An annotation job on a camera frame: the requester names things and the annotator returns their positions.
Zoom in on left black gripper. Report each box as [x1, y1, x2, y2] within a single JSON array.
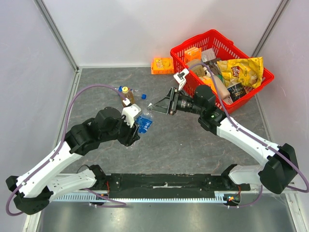
[[100, 114, 140, 147]]

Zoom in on blue Pocari Sweat bottle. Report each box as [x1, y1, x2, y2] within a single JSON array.
[[136, 111, 153, 134]]

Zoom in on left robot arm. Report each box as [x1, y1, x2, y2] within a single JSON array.
[[6, 104, 142, 215]]

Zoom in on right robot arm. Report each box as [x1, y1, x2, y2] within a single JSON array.
[[148, 85, 298, 194]]

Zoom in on brown tea bottle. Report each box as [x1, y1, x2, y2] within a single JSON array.
[[122, 89, 135, 107]]

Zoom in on clear empty plastic bottle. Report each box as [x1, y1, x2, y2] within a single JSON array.
[[112, 86, 141, 97]]

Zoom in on beige bottle in basket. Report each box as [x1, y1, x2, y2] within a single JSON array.
[[203, 72, 233, 105]]

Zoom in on orange snack box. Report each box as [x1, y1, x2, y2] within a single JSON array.
[[151, 58, 174, 74]]

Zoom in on orange box in basket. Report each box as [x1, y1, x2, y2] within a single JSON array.
[[184, 47, 202, 63]]

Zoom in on red plastic shopping basket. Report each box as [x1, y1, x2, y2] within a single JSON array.
[[170, 29, 275, 113]]

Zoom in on clear plastic packet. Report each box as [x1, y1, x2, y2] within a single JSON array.
[[201, 48, 216, 62]]

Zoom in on black snack packet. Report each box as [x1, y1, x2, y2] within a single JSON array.
[[227, 83, 247, 102]]

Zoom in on yellow Lays chips bag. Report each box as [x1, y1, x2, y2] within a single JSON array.
[[217, 57, 264, 88]]

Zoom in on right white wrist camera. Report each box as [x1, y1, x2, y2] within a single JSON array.
[[173, 68, 189, 91]]

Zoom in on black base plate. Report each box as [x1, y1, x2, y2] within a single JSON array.
[[96, 173, 252, 199]]

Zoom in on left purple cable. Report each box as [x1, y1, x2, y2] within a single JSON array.
[[6, 84, 130, 216]]

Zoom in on white cable duct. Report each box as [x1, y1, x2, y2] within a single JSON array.
[[53, 191, 227, 203]]

